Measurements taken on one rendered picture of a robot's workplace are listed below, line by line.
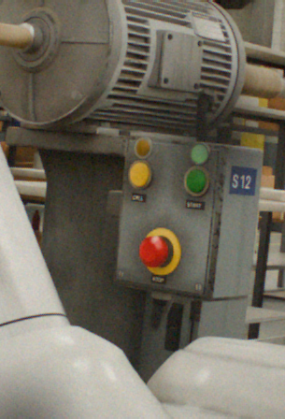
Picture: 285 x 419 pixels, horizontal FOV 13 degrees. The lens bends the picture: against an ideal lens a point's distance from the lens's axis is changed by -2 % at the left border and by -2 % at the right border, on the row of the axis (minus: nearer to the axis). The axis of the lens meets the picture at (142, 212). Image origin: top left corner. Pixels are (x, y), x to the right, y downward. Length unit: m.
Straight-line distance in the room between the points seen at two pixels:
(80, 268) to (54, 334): 1.18
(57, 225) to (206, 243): 0.43
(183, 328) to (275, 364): 0.98
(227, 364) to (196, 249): 0.74
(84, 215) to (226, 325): 0.28
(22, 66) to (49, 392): 1.13
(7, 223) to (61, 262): 1.18
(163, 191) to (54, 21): 0.32
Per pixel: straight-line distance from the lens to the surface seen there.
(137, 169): 1.60
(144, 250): 1.57
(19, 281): 0.73
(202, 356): 0.84
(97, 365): 0.70
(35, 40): 1.73
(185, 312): 1.80
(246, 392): 0.81
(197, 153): 1.55
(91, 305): 1.88
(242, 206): 1.58
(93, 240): 1.87
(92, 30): 1.71
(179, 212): 1.57
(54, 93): 1.74
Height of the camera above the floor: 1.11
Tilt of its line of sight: 3 degrees down
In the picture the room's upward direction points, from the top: 6 degrees clockwise
